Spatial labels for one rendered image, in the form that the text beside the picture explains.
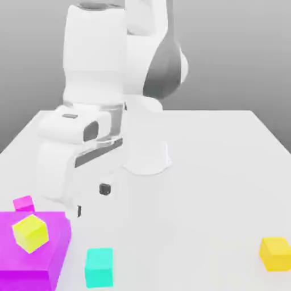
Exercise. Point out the small golden yellow cube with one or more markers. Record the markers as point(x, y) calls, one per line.
point(276, 254)

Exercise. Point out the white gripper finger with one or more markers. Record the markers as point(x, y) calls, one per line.
point(105, 189)
point(79, 211)

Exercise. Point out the small magenta cube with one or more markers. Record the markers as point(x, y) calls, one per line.
point(22, 203)

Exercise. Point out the small cyan cube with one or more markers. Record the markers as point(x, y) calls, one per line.
point(99, 268)

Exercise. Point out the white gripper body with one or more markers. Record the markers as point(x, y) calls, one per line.
point(68, 168)

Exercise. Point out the small lime yellow cube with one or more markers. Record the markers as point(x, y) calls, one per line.
point(30, 234)

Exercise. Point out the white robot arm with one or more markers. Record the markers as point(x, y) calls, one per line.
point(95, 56)

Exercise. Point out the large magenta box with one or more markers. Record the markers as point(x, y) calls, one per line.
point(34, 270)

